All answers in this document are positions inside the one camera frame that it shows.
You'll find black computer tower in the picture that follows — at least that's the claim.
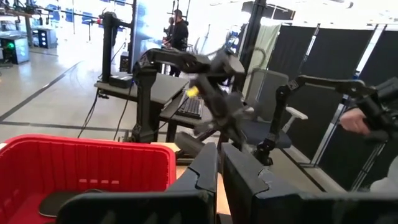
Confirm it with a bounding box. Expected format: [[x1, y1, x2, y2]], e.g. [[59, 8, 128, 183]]
[[37, 27, 58, 50]]

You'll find black desk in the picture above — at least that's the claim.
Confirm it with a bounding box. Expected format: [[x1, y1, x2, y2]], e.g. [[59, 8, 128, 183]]
[[94, 71, 215, 144]]

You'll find red plastic bin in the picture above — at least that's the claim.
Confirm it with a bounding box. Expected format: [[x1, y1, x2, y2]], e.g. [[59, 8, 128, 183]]
[[0, 133, 177, 224]]

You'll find small black box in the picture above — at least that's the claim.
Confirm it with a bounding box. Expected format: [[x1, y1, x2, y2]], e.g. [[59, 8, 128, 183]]
[[108, 73, 134, 89]]

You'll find computer monitor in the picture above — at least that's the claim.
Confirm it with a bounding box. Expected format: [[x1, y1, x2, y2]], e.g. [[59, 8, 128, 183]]
[[130, 0, 167, 74]]

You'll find grey office chair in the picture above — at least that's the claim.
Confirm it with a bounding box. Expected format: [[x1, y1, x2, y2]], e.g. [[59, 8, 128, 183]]
[[241, 67, 309, 149]]

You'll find black aluminium side frame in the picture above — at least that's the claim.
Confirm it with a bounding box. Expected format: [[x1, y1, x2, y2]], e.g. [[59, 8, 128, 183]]
[[214, 0, 267, 150]]

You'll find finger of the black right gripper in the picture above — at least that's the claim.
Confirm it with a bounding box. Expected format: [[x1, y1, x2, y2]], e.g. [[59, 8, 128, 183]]
[[231, 121, 251, 151], [217, 123, 239, 152]]

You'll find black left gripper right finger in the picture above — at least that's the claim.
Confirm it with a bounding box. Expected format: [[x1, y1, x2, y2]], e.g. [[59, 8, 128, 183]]
[[221, 142, 398, 224]]

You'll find yellow cable tag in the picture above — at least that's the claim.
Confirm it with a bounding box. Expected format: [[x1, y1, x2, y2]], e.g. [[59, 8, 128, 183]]
[[185, 85, 200, 98]]

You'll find lit computer tower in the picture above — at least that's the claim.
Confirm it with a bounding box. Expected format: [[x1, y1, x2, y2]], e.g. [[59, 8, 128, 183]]
[[0, 36, 30, 65]]

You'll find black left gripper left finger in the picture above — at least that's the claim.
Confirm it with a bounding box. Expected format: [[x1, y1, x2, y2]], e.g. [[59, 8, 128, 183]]
[[55, 142, 220, 224]]

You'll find shelf with blue bins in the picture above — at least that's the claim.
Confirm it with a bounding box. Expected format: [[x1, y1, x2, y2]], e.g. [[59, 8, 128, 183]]
[[30, 0, 103, 32]]

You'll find person's right hand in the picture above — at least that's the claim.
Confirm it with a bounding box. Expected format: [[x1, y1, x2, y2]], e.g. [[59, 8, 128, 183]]
[[338, 107, 371, 136]]

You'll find black keyboard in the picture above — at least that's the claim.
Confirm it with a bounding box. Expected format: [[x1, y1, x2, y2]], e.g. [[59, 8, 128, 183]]
[[176, 92, 205, 120]]

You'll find black column stand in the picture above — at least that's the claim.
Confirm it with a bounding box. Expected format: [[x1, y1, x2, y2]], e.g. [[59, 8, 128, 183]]
[[98, 11, 134, 84]]

